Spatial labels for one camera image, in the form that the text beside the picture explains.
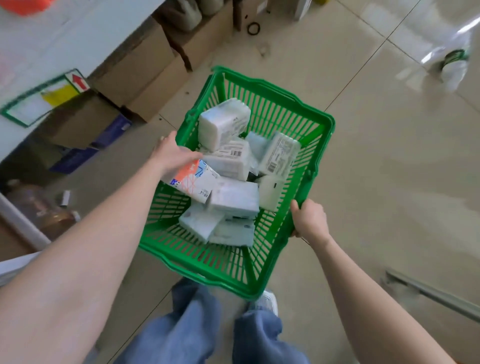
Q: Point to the person's right hand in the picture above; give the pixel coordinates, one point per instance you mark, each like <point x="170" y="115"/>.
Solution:
<point x="311" y="221"/>

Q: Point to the person's left hand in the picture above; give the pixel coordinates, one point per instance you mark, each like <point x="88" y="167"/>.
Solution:
<point x="172" y="153"/>

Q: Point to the orange patterned tissue pack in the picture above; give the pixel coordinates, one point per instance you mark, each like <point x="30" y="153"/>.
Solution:
<point x="195" y="180"/>

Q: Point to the pile of white tissue packs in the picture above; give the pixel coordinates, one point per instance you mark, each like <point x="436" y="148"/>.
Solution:
<point x="225" y="120"/>

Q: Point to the green plastic basket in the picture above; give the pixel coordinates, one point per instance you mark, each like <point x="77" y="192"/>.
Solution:
<point x="232" y="270"/>

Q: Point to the person's left forearm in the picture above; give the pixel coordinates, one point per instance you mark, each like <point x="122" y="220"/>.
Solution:
<point x="75" y="270"/>

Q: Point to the person's right forearm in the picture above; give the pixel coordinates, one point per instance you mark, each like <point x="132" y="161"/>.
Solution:
<point x="375" y="318"/>

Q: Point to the person's white shoe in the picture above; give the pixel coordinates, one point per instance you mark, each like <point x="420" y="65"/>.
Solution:
<point x="267" y="302"/>

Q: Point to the green bordered shelf label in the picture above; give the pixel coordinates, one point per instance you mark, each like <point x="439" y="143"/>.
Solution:
<point x="56" y="95"/>

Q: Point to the person's blue jeans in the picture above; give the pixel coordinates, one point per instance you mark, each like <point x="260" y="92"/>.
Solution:
<point x="195" y="330"/>

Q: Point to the brown cardboard box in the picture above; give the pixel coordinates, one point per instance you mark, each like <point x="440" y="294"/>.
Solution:
<point x="202" y="41"/>
<point x="138" y="67"/>

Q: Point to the blue printed cardboard box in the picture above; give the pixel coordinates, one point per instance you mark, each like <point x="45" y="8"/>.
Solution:
<point x="78" y="123"/>

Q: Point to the small white box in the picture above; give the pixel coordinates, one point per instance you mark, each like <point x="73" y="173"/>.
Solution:
<point x="64" y="198"/>

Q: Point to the brown jar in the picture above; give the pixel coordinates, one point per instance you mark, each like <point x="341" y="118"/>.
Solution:
<point x="33" y="210"/>

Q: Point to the clear water bottle green label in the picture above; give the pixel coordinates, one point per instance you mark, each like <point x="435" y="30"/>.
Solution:
<point x="455" y="71"/>

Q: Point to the grey metal rail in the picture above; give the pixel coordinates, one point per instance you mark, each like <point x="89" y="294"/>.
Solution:
<point x="431" y="290"/>

